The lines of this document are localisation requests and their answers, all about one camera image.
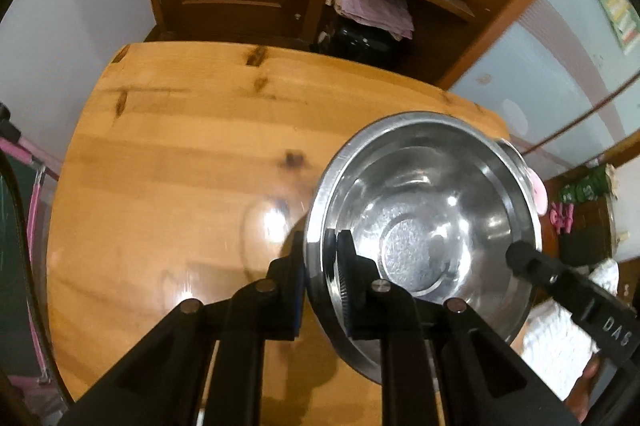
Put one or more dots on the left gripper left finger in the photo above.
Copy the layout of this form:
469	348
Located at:
202	364

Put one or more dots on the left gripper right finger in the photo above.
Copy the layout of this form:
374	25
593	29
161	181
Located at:
440	364

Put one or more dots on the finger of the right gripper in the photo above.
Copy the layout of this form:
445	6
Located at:
566	287

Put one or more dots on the pink steel-lined bowl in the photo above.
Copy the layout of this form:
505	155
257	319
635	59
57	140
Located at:
533	181

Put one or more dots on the large steel bowl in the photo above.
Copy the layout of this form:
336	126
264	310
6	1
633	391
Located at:
434	204

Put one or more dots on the person's right hand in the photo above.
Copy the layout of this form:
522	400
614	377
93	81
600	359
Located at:
578	399

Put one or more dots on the white quilted bedding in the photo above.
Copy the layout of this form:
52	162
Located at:
554	347

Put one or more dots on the pink toy dumbbells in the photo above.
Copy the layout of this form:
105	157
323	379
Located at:
561	217

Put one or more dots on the wooden table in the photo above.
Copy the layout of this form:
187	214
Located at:
191	167

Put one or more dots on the folded pink cloth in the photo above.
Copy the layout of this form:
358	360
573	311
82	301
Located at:
389	15

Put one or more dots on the green chalkboard pink frame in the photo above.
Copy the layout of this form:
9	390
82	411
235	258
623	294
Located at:
15	145

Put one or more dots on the wall poster calendar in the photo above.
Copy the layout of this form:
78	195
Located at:
624	21

